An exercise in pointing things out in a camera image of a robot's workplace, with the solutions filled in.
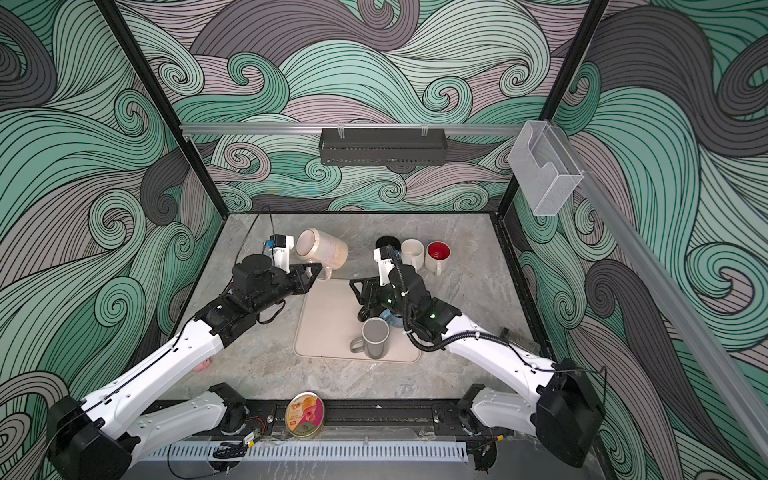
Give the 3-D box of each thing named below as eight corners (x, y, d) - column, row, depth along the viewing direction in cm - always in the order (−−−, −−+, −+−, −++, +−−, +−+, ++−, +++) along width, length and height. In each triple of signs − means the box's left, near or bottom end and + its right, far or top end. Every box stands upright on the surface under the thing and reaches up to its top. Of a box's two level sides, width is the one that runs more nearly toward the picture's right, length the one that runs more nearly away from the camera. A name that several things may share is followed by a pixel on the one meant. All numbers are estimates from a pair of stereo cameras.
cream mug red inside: (425, 275, 104) (428, 261, 98) (423, 254, 110) (425, 240, 104) (449, 275, 104) (453, 261, 98) (445, 254, 110) (449, 240, 104)
